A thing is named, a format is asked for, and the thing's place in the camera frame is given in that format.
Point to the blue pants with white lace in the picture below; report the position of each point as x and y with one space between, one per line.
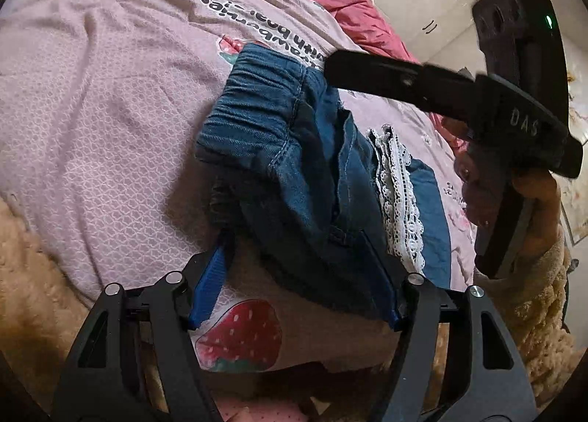
298 201

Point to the beige fleece bed sheet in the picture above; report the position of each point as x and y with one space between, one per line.
32 275

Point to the pink dotted pajama trousers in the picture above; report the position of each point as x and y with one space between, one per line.
275 415

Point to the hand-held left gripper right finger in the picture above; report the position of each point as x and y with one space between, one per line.
395 317

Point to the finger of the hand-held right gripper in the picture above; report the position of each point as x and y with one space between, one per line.
376 73

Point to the wall painting with tree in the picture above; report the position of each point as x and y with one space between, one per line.
576 201

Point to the red quilt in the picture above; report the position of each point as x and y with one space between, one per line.
349 4

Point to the pink strawberry print bed cover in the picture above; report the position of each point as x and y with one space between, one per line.
115 105

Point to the person's right hand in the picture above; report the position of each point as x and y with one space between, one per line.
542 201

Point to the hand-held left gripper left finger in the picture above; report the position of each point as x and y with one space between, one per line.
211 284

